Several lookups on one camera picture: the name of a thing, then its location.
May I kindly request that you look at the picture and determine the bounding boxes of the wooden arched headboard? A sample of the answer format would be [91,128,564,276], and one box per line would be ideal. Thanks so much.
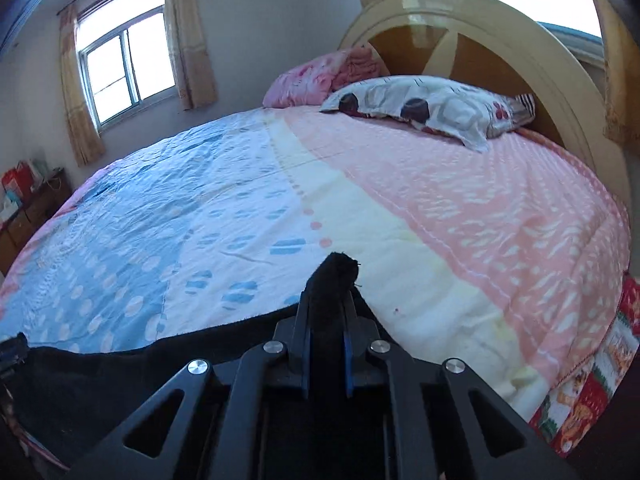
[337,0,633,211]

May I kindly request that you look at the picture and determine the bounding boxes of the patterned pillow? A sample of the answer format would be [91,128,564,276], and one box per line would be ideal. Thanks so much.
[319,75,537,153]

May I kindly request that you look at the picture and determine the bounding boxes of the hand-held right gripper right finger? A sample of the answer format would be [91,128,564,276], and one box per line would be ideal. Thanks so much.
[342,290,576,480]

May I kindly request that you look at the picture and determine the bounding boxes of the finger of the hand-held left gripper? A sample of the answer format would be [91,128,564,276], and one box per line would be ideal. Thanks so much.
[0,332,28,378]

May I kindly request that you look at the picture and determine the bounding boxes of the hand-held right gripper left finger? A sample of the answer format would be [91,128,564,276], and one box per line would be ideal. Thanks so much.
[65,287,313,480]

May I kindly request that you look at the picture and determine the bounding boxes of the bed with pink-blue sheet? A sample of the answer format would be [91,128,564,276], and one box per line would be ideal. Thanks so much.
[0,105,633,411]

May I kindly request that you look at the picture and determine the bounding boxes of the sliding window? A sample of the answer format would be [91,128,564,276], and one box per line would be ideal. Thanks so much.
[75,5,178,128]

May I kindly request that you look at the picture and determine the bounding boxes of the wooden desk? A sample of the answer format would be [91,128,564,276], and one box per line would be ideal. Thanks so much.
[0,167,73,276]

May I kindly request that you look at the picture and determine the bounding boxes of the beige curtain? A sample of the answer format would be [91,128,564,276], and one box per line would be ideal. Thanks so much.
[57,4,107,167]
[164,0,219,111]

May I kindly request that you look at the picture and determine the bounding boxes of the red paper bag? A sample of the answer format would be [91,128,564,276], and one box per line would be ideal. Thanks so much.
[1,160,35,198]

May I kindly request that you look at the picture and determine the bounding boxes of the yellow curtain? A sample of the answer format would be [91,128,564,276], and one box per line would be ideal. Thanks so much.
[592,0,640,157]

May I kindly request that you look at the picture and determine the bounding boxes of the red checkered mattress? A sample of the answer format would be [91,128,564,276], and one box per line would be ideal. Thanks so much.
[527,275,640,458]

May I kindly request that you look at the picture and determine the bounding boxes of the black pants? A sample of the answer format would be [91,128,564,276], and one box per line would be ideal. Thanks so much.
[10,252,388,480]

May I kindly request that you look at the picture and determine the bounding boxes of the pink floral blanket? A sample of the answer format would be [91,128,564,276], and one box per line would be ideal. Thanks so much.
[262,42,391,109]

